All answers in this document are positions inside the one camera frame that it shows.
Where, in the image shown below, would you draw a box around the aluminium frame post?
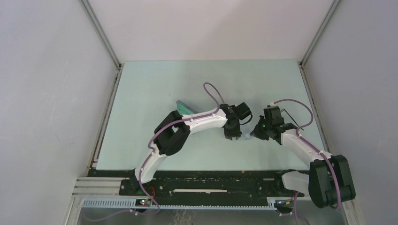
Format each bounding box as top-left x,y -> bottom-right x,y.
300,0 -> 342,68
79,0 -> 122,70

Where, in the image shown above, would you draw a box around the black thin-frame sunglasses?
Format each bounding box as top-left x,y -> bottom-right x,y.
280,109 -> 299,129

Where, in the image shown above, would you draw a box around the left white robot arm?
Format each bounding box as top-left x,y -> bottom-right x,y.
129,103 -> 253,195

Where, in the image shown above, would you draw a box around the right aluminium frame post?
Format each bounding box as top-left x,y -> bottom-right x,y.
300,0 -> 342,68

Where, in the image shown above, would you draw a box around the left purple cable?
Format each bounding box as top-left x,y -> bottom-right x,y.
81,82 -> 226,223

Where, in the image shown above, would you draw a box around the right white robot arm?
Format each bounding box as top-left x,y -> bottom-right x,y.
251,105 -> 356,208

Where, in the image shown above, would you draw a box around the grey slotted cable duct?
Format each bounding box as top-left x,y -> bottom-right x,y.
81,198 -> 296,212

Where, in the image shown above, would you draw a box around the grey-blue glasses case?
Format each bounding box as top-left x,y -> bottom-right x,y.
176,100 -> 198,115

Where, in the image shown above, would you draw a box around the left aluminium frame post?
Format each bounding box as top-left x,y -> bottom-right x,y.
79,0 -> 122,70

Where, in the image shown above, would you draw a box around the light blue cleaning cloth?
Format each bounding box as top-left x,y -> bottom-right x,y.
238,132 -> 253,141

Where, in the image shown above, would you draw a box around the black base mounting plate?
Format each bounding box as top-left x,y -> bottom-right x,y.
119,171 -> 295,207

